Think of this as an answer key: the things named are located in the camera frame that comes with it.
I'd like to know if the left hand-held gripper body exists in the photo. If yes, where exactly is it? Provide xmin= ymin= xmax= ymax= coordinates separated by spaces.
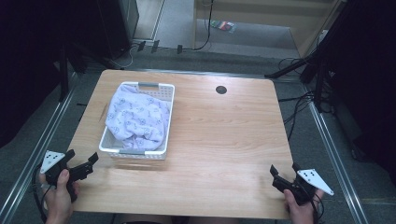
xmin=39 ymin=149 xmax=94 ymax=203

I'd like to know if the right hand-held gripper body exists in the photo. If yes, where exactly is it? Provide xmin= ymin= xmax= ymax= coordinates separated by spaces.
xmin=272 ymin=168 xmax=335 ymax=206

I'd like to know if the person's right hand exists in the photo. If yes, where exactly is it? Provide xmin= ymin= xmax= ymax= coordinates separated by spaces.
xmin=282 ymin=188 xmax=325 ymax=224

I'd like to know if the person's left hand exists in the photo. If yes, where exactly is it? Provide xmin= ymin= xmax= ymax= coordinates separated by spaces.
xmin=38 ymin=168 xmax=80 ymax=224

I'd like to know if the white plastic basket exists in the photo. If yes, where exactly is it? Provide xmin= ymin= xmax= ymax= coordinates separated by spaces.
xmin=98 ymin=80 xmax=177 ymax=161

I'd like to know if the light purple printed cloth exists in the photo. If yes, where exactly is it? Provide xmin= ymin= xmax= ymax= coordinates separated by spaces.
xmin=105 ymin=84 xmax=172 ymax=152

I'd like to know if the black metal stand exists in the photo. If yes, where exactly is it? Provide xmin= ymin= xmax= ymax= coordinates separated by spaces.
xmin=264 ymin=0 xmax=359 ymax=113

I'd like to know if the black cabinet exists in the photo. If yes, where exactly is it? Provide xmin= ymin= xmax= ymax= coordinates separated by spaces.
xmin=95 ymin=0 xmax=140 ymax=61

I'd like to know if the light wooden shelf unit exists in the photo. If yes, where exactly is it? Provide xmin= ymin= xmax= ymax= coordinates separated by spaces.
xmin=191 ymin=0 xmax=347 ymax=59

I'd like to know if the colourful packet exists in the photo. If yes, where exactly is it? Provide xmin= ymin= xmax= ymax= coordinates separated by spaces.
xmin=210 ymin=20 xmax=237 ymax=34

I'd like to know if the right hand-held gripper black cable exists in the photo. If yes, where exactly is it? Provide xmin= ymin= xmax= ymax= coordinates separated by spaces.
xmin=306 ymin=186 xmax=326 ymax=224

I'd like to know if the hand-held gripper black cable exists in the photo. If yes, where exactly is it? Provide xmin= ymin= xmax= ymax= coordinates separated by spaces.
xmin=31 ymin=163 xmax=53 ymax=224
xmin=306 ymin=186 xmax=326 ymax=224

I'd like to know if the metal floor rail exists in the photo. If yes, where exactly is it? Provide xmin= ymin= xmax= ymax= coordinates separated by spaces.
xmin=300 ymin=82 xmax=372 ymax=224
xmin=0 ymin=73 xmax=78 ymax=223

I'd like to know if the left hand-held gripper black cable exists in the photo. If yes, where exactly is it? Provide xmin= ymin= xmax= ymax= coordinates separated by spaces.
xmin=31 ymin=163 xmax=53 ymax=224

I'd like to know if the bundle of black floor cables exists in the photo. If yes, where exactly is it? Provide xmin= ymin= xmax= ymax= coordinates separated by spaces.
xmin=277 ymin=56 xmax=328 ymax=142

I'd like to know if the black upright post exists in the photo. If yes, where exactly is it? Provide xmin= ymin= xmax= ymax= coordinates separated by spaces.
xmin=58 ymin=46 xmax=70 ymax=103

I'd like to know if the long black hanging cable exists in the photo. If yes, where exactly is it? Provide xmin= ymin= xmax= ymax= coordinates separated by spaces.
xmin=183 ymin=0 xmax=216 ymax=51

